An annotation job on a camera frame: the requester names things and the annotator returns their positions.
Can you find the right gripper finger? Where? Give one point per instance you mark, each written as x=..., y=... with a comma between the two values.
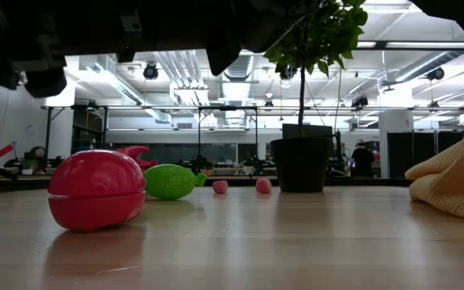
x=223, y=56

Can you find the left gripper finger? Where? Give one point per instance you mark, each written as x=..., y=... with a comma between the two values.
x=46, y=82

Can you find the red toy tomato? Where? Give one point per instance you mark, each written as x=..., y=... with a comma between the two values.
x=95, y=189

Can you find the small pink toy fruit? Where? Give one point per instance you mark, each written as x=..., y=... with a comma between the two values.
x=263, y=185
x=220, y=187

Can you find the green plant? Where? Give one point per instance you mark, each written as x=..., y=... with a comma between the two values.
x=301, y=165

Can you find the green toy lime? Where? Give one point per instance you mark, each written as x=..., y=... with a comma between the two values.
x=171, y=182

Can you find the red crumpled cloth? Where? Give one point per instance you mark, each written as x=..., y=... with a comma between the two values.
x=133, y=151

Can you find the dark background monitor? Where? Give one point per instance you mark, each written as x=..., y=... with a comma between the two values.
x=316, y=131

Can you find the person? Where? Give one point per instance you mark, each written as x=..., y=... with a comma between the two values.
x=363, y=161

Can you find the black room partition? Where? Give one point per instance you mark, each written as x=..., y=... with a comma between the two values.
x=417, y=153

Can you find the yellow waffle cloth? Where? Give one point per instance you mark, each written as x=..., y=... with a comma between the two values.
x=457, y=181

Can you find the black hanging ceiling camera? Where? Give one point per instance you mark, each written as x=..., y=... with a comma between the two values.
x=150, y=71
x=435, y=73

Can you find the black background rig frame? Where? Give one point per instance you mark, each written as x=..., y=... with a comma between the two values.
x=199, y=129

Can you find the black aluminium table frame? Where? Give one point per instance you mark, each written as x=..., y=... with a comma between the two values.
x=377, y=182

